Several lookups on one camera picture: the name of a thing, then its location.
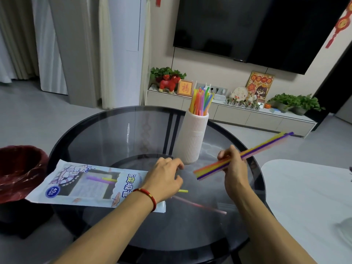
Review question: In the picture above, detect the person's left hand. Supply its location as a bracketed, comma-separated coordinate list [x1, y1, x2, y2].
[137, 157, 185, 204]

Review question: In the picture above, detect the person's right hand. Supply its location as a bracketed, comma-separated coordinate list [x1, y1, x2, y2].
[217, 145, 250, 200]

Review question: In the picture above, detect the orange drinking straw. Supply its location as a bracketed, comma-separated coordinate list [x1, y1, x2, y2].
[193, 157, 231, 173]

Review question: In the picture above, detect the purple drinking straw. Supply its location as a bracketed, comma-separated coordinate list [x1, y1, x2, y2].
[197, 132, 294, 181]
[86, 176, 116, 185]

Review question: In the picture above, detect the pink drinking straw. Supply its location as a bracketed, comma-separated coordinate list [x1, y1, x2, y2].
[194, 134, 290, 173]

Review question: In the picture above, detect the person's left forearm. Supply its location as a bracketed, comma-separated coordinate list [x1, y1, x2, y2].
[54, 190, 157, 264]

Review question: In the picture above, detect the person's right forearm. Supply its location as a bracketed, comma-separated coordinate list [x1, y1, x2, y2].
[227, 187, 317, 264]

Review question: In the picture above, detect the red drinking straw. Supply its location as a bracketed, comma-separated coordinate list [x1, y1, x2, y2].
[172, 195, 228, 215]

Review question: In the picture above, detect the white television cabinet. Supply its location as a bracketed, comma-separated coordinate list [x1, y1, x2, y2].
[146, 85, 317, 138]

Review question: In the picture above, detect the white ribbed cup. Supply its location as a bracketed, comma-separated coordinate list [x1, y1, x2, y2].
[174, 109, 209, 165]

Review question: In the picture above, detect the row of small figures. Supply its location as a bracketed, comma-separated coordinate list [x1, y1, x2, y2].
[225, 98, 263, 110]

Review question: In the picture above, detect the bunch of colourful straws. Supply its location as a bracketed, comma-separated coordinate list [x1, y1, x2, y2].
[189, 84, 215, 116]

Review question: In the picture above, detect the white round ornament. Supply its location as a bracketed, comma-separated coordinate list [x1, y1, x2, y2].
[229, 86, 250, 104]

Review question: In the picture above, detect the round dark glass table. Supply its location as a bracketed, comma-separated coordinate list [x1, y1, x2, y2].
[47, 106, 267, 264]

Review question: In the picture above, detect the cartoon poster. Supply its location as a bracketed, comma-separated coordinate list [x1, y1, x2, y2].
[245, 71, 275, 104]

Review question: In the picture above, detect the green potted plant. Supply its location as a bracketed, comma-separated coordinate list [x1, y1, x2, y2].
[150, 67, 187, 86]
[291, 94, 325, 116]
[267, 93, 300, 113]

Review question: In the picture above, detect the gold framed picture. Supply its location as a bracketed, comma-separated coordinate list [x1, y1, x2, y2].
[177, 80, 195, 97]

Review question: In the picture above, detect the red horse figure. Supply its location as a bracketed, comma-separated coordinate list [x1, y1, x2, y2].
[159, 75, 181, 94]

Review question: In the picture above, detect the printed plastic straw packet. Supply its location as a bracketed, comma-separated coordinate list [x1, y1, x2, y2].
[25, 159, 166, 214]

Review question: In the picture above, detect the white tower air conditioner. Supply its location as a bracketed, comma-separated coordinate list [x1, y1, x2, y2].
[99, 0, 148, 110]

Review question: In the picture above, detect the red bin bag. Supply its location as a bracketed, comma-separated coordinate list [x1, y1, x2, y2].
[0, 146, 50, 204]

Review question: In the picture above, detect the red hanging ornament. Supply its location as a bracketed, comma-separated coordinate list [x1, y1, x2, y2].
[325, 1, 352, 49]

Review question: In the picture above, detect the beige curtain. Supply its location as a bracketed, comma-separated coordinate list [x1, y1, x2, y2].
[0, 0, 39, 83]

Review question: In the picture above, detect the red string bracelet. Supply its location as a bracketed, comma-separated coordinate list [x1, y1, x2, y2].
[133, 188, 157, 212]

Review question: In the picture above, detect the grey wall socket panel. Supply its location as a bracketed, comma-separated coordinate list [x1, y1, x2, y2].
[197, 82, 228, 97]

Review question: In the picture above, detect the black wall television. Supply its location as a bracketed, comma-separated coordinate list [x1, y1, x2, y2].
[173, 0, 352, 75]

